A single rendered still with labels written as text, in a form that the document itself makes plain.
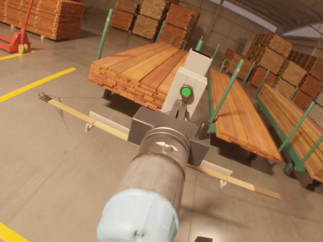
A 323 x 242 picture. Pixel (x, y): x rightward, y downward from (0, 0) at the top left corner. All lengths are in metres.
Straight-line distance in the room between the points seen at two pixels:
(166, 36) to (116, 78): 7.59
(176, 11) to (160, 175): 9.36
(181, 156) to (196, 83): 0.22
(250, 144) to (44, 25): 5.41
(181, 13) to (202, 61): 9.06
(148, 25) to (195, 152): 9.50
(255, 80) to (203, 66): 9.59
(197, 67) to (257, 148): 1.90
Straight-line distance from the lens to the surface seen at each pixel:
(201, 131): 0.29
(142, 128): 0.30
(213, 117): 2.28
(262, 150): 2.31
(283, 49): 10.27
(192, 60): 0.47
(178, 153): 0.24
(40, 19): 5.73
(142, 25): 9.89
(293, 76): 10.69
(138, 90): 1.99
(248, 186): 0.66
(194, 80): 0.42
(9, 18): 6.75
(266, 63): 10.02
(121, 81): 2.04
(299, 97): 11.33
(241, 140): 2.18
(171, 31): 9.45
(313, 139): 3.19
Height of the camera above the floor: 1.36
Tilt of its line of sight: 28 degrees down
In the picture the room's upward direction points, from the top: 23 degrees clockwise
